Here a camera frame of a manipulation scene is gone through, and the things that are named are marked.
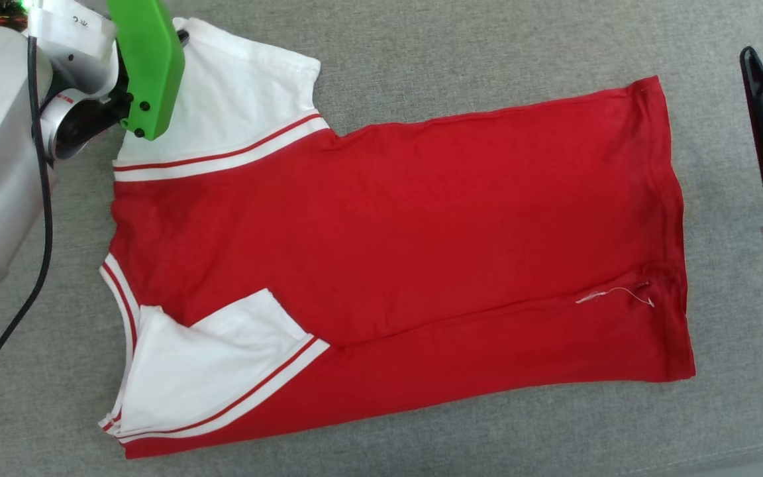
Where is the white cable clip block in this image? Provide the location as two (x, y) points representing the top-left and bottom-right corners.
(27, 0), (119, 93)

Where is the smooth black cable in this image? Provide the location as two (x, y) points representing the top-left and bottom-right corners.
(0, 36), (55, 413)

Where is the red and white t-shirt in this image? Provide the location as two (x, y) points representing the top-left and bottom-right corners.
(98, 17), (697, 460)

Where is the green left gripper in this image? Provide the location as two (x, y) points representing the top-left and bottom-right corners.
(107, 0), (191, 141)

